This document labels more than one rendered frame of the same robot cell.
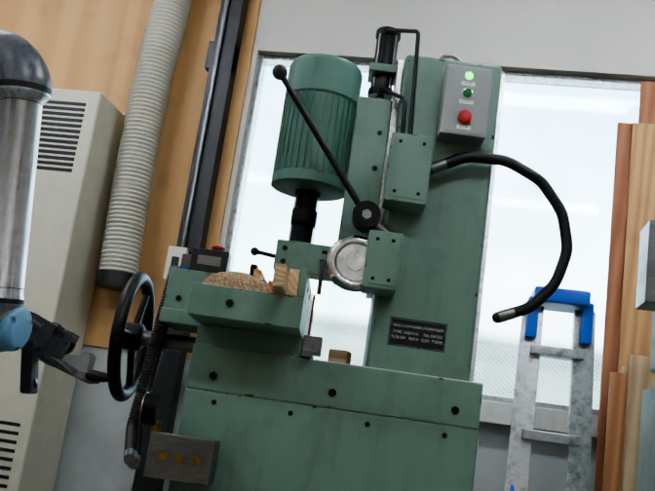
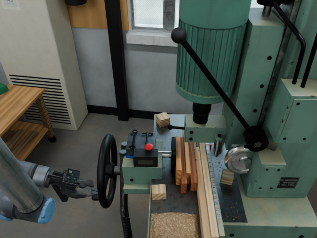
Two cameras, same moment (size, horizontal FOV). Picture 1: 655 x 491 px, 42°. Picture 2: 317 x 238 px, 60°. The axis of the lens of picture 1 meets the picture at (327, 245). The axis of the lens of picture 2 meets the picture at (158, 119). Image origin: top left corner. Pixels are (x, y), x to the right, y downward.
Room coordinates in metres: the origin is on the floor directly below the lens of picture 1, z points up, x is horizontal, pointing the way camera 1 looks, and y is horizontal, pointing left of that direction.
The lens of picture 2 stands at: (1.19, 0.21, 1.65)
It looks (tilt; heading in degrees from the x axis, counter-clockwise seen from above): 39 degrees down; 0
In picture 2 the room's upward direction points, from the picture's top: straight up
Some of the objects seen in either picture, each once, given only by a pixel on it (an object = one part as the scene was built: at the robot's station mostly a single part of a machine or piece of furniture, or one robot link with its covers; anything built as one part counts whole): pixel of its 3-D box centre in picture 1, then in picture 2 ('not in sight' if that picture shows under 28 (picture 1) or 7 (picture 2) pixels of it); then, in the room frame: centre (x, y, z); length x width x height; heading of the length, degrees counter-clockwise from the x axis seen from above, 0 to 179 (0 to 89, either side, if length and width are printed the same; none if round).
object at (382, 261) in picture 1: (381, 263); (264, 167); (1.75, -0.12, 1.02); 0.09 x 0.07 x 0.12; 178
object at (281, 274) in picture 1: (287, 300); (199, 180); (1.78, 0.07, 0.92); 0.60 x 0.02 x 0.04; 178
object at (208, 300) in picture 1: (237, 321); (167, 169); (1.87, 0.17, 0.87); 0.61 x 0.30 x 0.06; 178
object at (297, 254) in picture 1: (305, 263); (204, 130); (1.91, 0.04, 1.03); 0.14 x 0.07 x 0.09; 88
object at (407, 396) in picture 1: (333, 390); (222, 181); (1.91, -0.06, 0.76); 0.57 x 0.45 x 0.09; 88
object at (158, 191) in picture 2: not in sight; (158, 191); (1.74, 0.20, 0.92); 0.04 x 0.04 x 0.03; 4
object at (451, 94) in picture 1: (464, 105); not in sight; (1.76, -0.25, 1.40); 0.10 x 0.06 x 0.16; 88
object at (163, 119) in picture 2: not in sight; (162, 119); (2.11, 0.18, 0.92); 0.05 x 0.04 x 0.04; 114
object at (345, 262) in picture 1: (355, 263); (244, 158); (1.78, -0.06, 1.02); 0.12 x 0.03 x 0.12; 88
